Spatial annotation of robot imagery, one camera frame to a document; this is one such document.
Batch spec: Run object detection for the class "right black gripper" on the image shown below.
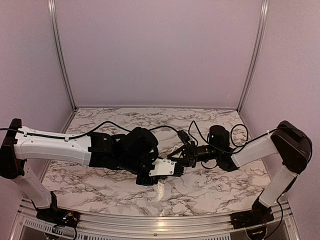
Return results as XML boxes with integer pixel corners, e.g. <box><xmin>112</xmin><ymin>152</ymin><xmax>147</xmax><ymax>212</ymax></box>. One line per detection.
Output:
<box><xmin>172</xmin><ymin>140</ymin><xmax>221</xmax><ymax>168</ymax></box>

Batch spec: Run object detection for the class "white remote control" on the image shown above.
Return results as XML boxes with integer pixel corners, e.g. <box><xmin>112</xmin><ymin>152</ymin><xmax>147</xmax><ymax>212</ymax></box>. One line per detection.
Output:
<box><xmin>167</xmin><ymin>145</ymin><xmax>185</xmax><ymax>161</ymax></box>

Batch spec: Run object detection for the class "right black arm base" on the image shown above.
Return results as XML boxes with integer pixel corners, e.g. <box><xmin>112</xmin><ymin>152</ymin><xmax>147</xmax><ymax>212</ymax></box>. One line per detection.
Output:
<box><xmin>230</xmin><ymin>196</ymin><xmax>275</xmax><ymax>229</ymax></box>

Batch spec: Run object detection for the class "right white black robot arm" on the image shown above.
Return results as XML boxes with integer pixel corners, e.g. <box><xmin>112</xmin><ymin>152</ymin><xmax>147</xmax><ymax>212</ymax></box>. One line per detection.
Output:
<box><xmin>167</xmin><ymin>120</ymin><xmax>313</xmax><ymax>224</ymax></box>

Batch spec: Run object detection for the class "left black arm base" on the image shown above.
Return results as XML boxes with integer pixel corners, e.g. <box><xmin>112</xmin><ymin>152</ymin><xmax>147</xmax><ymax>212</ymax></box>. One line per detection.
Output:
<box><xmin>32</xmin><ymin>191</ymin><xmax>80</xmax><ymax>228</ymax></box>

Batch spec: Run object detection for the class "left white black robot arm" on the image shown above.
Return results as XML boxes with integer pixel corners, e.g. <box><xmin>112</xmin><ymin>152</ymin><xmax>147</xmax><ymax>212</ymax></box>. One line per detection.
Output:
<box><xmin>0</xmin><ymin>118</ymin><xmax>175</xmax><ymax>223</ymax></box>

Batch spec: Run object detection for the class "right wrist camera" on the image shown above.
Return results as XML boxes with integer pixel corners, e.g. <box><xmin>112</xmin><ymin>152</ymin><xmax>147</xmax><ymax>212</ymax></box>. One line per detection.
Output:
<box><xmin>177</xmin><ymin>130</ymin><xmax>190</xmax><ymax>144</ymax></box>

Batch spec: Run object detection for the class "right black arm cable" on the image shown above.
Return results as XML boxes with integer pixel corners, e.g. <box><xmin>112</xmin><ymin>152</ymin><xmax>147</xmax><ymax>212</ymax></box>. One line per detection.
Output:
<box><xmin>187</xmin><ymin>120</ymin><xmax>281</xmax><ymax>171</ymax></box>

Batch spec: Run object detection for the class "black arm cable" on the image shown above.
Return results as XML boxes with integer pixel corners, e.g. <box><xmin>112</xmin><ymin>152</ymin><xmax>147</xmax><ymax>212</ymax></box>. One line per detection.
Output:
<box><xmin>187</xmin><ymin>120</ymin><xmax>281</xmax><ymax>171</ymax></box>
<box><xmin>0</xmin><ymin>121</ymin><xmax>181</xmax><ymax>143</ymax></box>

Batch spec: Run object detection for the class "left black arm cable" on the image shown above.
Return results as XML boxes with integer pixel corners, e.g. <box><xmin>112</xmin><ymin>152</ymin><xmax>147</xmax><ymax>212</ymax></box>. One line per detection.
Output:
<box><xmin>0</xmin><ymin>121</ymin><xmax>181</xmax><ymax>143</ymax></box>

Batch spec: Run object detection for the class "front aluminium rail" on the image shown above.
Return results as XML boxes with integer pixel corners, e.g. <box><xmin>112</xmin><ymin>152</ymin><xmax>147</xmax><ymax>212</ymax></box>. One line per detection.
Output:
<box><xmin>14</xmin><ymin>197</ymin><xmax>298</xmax><ymax>240</ymax></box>

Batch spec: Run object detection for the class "right aluminium frame post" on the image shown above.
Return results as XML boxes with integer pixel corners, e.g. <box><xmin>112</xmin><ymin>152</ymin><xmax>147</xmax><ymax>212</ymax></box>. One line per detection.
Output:
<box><xmin>236</xmin><ymin>0</ymin><xmax>270</xmax><ymax>115</ymax></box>

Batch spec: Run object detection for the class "aluminium frame post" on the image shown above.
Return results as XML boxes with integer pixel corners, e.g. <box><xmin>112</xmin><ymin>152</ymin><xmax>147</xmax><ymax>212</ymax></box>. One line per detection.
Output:
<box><xmin>236</xmin><ymin>0</ymin><xmax>270</xmax><ymax>115</ymax></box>
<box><xmin>47</xmin><ymin>0</ymin><xmax>77</xmax><ymax>112</ymax></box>

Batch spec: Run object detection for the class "left aluminium frame post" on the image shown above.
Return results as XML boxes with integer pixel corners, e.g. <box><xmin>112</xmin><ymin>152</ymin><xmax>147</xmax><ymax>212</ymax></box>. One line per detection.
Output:
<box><xmin>47</xmin><ymin>0</ymin><xmax>77</xmax><ymax>112</ymax></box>

